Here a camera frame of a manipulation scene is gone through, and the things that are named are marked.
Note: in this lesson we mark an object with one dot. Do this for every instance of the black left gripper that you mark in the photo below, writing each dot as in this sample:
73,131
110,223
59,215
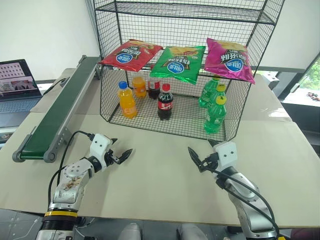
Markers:
110,158

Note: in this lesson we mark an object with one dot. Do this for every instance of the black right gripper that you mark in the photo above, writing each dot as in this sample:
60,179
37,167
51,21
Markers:
209,162

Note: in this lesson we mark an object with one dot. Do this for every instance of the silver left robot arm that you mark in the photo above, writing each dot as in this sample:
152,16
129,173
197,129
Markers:
70,185

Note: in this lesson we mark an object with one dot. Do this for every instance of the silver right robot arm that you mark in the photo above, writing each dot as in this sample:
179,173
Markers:
245,197

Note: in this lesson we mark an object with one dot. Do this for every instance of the green conveyor belt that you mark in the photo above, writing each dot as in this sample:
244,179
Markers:
62,110

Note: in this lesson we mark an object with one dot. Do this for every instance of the green soda bottle yellow cap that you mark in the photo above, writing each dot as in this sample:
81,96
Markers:
207,93
215,117
221,88

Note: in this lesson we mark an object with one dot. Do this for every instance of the blue-capped orange soda bottle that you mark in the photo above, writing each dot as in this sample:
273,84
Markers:
127,102

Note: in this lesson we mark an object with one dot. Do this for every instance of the red-capped cola bottle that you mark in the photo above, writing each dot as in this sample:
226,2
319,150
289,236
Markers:
165,105
153,88

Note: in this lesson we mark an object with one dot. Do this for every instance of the orange-capped orange soda bottle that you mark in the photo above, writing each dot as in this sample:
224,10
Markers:
139,87

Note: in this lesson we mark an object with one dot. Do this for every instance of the green chips bag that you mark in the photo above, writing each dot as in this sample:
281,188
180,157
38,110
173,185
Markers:
177,65

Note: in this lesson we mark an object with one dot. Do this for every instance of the magenta chips bag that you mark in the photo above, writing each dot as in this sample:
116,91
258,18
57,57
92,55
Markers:
228,61

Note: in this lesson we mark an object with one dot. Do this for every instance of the red chips bag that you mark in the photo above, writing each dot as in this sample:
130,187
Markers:
127,56

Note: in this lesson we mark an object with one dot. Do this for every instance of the open laptop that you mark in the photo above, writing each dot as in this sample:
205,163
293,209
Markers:
17,82

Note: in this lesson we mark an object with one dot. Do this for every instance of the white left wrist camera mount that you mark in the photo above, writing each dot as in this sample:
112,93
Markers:
100,147

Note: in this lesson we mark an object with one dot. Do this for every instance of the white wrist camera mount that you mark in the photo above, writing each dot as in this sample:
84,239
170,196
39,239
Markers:
100,147
226,155

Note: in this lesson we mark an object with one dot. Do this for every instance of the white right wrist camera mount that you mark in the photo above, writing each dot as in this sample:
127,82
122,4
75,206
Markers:
226,155

